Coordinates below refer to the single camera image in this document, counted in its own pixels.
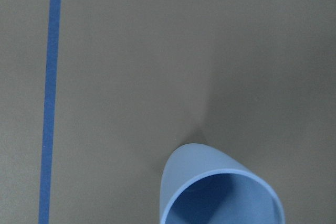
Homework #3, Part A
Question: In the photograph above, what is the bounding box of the blue cup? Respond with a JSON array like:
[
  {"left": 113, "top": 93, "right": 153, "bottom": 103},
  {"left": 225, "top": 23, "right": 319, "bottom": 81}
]
[{"left": 160, "top": 143, "right": 286, "bottom": 223}]

